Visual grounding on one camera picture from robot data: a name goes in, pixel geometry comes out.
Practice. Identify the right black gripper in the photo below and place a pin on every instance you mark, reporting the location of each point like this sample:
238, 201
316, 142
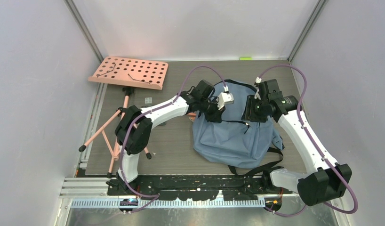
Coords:
249, 113

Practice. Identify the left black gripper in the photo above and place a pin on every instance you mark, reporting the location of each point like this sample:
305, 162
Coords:
216, 117

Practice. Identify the blue student backpack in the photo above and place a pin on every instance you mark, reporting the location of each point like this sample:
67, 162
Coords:
256, 146

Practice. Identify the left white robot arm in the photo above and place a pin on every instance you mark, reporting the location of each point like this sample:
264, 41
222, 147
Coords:
134, 129

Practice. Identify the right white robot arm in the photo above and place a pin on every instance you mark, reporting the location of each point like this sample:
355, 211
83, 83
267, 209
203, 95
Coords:
325, 178

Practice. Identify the green tape piece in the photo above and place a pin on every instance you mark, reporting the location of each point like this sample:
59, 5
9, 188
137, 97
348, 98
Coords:
245, 58

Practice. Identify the grey lego baseplate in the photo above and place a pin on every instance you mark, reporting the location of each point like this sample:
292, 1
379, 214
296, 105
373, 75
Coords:
148, 101

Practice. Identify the pink perforated music stand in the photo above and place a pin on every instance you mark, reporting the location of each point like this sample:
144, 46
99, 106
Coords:
129, 74

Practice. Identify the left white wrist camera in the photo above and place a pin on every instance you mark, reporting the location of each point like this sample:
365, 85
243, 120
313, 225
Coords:
224, 98

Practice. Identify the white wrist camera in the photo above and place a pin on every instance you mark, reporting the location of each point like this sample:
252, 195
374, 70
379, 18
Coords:
256, 84
224, 98

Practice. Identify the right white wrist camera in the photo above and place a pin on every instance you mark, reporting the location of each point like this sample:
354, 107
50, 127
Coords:
256, 84

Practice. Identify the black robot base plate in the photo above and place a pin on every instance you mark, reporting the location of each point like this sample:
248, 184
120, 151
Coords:
193, 187

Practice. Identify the white ribbed cable duct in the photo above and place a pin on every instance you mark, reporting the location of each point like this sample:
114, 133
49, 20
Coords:
137, 203

